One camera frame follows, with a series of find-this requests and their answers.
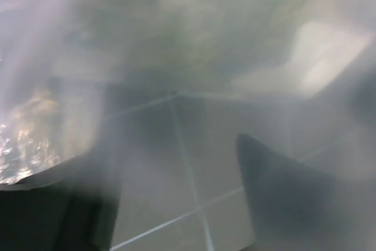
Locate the green netted melon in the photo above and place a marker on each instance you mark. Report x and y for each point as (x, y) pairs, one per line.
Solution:
(58, 56)

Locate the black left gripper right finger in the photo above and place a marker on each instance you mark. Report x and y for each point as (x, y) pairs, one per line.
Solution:
(295, 207)

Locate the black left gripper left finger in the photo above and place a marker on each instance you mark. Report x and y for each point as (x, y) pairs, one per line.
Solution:
(65, 207)

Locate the clear zip bag blue zipper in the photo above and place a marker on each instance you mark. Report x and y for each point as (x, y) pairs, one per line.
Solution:
(187, 124)

